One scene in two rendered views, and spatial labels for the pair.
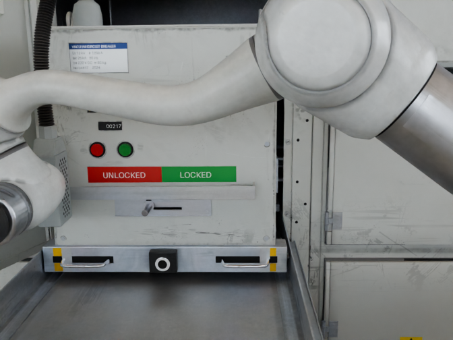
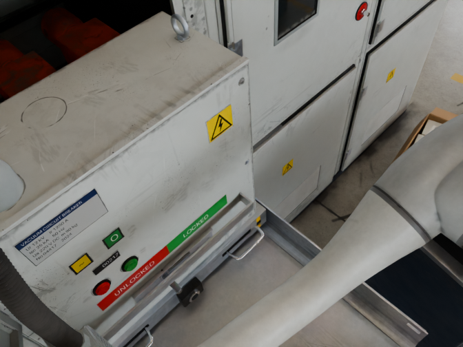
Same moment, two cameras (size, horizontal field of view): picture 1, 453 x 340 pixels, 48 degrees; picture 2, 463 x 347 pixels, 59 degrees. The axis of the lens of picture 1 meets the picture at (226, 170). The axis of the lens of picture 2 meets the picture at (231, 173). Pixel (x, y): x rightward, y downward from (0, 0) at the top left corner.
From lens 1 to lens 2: 88 cm
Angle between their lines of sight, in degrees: 52
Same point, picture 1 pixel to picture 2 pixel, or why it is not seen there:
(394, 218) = (278, 107)
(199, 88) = (357, 278)
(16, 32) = not seen: outside the picture
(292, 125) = not seen: hidden behind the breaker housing
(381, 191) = (270, 96)
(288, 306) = (302, 256)
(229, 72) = (393, 256)
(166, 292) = (210, 310)
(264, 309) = (291, 270)
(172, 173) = (177, 240)
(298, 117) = not seen: hidden behind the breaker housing
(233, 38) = (209, 100)
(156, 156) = (159, 243)
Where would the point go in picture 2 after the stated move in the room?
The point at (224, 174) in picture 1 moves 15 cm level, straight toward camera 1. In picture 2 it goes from (218, 206) to (273, 250)
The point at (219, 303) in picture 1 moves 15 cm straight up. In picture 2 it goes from (259, 290) to (258, 264)
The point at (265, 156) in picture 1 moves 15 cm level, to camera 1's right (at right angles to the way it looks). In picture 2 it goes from (246, 171) to (291, 129)
